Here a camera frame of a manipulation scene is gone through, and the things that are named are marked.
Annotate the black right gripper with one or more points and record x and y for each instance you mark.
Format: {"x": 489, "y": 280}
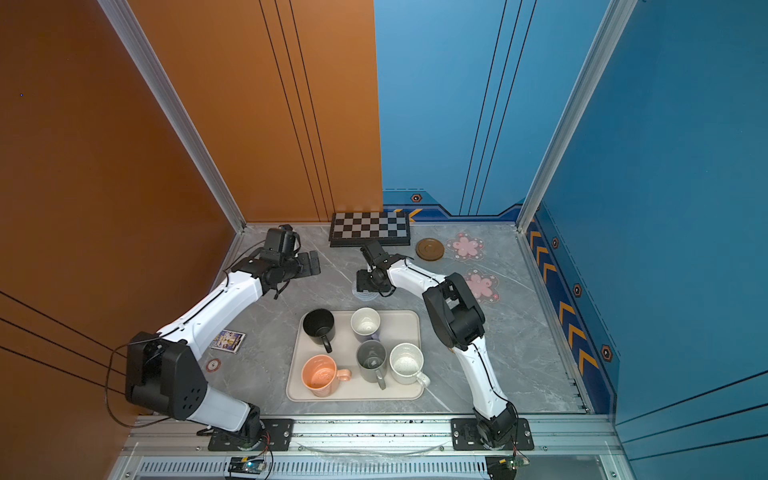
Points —
{"x": 361, "y": 282}

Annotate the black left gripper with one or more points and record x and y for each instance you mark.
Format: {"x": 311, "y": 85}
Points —
{"x": 315, "y": 263}

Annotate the brown wooden round coaster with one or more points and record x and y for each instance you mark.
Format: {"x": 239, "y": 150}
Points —
{"x": 430, "y": 249}

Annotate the pink flower coaster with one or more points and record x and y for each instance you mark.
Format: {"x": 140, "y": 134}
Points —
{"x": 465, "y": 247}
{"x": 484, "y": 287}

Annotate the light blue woven coaster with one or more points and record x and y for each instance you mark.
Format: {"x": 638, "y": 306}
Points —
{"x": 364, "y": 296}

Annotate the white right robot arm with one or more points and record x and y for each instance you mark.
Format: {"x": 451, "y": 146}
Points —
{"x": 459, "y": 323}

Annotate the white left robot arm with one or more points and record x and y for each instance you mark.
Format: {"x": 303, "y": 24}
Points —
{"x": 162, "y": 370}

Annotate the white lavender mug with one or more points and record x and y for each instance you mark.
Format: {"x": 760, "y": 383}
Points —
{"x": 365, "y": 324}

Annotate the black white chessboard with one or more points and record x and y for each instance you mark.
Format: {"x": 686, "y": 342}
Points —
{"x": 389, "y": 228}

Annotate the black mug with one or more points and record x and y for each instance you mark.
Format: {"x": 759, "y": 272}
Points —
{"x": 319, "y": 326}

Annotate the grey mug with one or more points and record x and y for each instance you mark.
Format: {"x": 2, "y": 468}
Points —
{"x": 371, "y": 357}

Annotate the orange pink mug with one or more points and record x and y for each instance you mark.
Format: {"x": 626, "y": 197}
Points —
{"x": 322, "y": 376}

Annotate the purple playing card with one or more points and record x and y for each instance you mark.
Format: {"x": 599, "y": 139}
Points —
{"x": 228, "y": 341}

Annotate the small red round token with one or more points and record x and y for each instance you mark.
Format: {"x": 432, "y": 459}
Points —
{"x": 213, "y": 365}

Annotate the green circuit board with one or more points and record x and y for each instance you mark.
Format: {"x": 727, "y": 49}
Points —
{"x": 246, "y": 467}

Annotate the small right circuit board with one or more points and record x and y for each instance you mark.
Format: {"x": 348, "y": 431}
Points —
{"x": 504, "y": 467}

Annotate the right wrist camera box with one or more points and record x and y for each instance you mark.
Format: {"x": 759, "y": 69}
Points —
{"x": 374, "y": 254}

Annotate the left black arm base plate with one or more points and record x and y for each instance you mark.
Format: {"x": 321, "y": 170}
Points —
{"x": 266, "y": 434}

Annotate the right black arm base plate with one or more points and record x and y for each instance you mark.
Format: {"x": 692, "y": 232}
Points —
{"x": 465, "y": 436}

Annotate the aluminium front rail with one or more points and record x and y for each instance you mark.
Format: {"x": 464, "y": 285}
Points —
{"x": 396, "y": 446}

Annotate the aluminium left corner post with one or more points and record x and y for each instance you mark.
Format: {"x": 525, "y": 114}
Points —
{"x": 126, "y": 25}

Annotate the aluminium corner post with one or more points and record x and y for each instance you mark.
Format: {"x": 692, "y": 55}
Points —
{"x": 601, "y": 50}
{"x": 126, "y": 25}

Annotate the aluminium right corner post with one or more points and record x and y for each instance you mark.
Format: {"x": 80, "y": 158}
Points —
{"x": 601, "y": 50}

